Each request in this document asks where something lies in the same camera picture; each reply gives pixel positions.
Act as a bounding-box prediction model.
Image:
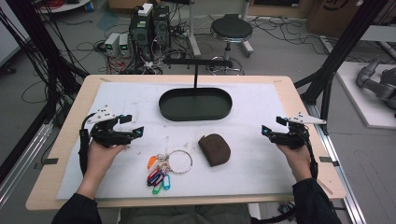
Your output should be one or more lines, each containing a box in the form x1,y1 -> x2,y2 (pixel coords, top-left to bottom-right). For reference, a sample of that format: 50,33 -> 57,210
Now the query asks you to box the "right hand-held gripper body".
270,112 -> 327,150

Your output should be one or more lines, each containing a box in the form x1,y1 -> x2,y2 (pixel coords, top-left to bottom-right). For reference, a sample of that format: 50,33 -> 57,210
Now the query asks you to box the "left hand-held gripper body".
88,105 -> 132,149

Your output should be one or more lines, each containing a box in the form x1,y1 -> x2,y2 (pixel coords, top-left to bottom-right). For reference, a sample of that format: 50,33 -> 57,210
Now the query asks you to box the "key ring with coloured tags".
146,149 -> 194,196

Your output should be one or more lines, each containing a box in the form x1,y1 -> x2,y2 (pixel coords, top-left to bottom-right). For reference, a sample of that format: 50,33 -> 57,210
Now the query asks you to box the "brown pouch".
197,133 -> 233,168

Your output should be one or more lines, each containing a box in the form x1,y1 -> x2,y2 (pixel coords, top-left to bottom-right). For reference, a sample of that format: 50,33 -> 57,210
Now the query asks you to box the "black hanger stand with tray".
158,57 -> 233,122

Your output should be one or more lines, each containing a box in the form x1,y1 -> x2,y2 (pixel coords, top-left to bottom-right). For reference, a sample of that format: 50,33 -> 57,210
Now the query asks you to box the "person's left hand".
85,141 -> 129,185

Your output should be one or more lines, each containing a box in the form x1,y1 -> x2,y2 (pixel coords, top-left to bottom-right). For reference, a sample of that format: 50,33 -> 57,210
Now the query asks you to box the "person's right hand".
276,144 -> 313,183

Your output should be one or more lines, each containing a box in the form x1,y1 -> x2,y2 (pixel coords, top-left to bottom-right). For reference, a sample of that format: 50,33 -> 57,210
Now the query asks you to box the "white foam mat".
56,81 -> 315,201

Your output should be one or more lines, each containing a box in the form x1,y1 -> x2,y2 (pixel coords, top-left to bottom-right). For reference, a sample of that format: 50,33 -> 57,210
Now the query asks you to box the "black tape piece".
318,156 -> 341,168
33,157 -> 60,171

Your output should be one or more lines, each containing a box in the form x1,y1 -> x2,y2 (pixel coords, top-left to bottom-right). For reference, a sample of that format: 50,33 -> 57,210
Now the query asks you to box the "thin wooden strip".
317,178 -> 333,196

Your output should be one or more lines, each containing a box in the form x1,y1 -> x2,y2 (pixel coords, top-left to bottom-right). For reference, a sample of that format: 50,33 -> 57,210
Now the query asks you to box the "grey power supply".
119,33 -> 132,57
104,32 -> 121,58

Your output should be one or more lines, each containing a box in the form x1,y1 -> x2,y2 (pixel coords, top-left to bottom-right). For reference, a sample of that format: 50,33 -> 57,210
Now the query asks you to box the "white platform board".
335,61 -> 396,131

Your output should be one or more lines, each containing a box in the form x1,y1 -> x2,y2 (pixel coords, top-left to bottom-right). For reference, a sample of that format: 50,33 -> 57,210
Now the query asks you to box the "black computer tower white top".
128,3 -> 154,61

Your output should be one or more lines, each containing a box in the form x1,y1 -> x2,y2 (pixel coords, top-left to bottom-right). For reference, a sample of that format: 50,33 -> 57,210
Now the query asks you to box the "person's lap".
119,203 -> 252,224

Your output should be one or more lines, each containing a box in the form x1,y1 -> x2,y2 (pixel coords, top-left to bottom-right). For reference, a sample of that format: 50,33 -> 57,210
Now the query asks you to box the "black round stool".
209,13 -> 254,76

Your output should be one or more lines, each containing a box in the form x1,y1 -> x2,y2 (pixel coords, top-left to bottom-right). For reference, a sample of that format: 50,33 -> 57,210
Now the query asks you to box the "cardboard box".
305,0 -> 396,39

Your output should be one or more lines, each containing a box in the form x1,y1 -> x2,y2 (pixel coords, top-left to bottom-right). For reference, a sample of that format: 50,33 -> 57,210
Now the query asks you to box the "white table leg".
186,0 -> 203,58

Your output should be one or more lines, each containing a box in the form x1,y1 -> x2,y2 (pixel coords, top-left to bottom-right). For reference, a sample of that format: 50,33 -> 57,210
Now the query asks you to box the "white round table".
36,0 -> 92,14

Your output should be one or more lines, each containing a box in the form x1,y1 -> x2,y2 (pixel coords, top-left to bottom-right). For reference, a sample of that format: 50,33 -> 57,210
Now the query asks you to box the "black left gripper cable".
78,112 -> 96,177

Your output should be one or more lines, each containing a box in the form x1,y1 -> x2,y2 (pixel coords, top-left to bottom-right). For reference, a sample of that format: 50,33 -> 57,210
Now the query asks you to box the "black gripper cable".
78,112 -> 96,177
302,129 -> 319,181

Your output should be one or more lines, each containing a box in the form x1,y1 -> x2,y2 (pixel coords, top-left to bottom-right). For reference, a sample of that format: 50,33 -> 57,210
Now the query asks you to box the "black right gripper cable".
302,129 -> 319,181

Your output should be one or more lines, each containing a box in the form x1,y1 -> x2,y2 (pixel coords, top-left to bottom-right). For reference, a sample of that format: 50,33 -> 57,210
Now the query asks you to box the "aluminium rail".
0,121 -> 54,207
305,104 -> 368,224

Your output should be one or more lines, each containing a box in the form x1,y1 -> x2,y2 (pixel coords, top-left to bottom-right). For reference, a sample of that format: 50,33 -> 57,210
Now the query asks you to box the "tangle of floor cables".
248,14 -> 332,58

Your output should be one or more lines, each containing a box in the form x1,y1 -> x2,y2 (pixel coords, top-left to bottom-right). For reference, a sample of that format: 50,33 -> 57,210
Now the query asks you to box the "black frame post with cables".
0,0 -> 90,126

